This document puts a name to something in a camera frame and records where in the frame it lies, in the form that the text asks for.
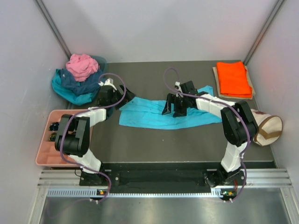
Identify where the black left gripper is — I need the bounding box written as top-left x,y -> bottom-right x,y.
110,84 -> 135,110

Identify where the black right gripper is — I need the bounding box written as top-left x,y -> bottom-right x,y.
162,94 -> 189,118

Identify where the light blue t shirt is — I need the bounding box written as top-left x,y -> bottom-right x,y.
119,97 -> 221,130

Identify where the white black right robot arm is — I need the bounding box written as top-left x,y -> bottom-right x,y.
162,81 -> 258,187

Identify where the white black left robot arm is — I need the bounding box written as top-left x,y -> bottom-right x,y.
55,85 -> 136,186

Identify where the dark blue t shirt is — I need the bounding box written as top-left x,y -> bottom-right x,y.
57,69 -> 103,96

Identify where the teal plastic laundry bin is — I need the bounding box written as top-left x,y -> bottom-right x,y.
92,56 -> 107,73

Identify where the teal t shirt in bin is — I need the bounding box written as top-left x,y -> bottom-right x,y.
51,69 -> 97,105

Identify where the pink t shirt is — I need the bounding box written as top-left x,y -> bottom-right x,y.
66,54 -> 99,82

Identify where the folded orange t shirt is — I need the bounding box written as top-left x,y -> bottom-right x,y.
216,62 -> 252,98

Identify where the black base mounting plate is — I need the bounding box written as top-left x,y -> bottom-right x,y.
79,162 -> 236,193

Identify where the pink compartment tray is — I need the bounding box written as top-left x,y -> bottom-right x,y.
36,110 -> 92,167

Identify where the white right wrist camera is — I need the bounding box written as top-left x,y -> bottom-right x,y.
175,82 -> 182,92

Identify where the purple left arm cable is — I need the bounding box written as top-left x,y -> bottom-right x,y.
59,73 -> 127,203

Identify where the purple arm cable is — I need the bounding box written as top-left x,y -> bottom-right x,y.
59,73 -> 127,203
163,67 -> 252,203

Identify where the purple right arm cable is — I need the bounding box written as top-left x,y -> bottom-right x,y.
163,67 -> 252,203

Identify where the dark hair tie blue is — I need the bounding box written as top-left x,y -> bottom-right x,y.
49,122 -> 59,132

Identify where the dark hair tie green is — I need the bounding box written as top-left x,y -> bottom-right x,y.
49,133 -> 57,142

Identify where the cream canvas drawstring bag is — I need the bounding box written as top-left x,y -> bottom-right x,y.
251,109 -> 283,146

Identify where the grey slotted cable duct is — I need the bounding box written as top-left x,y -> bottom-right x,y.
47,188 -> 233,198

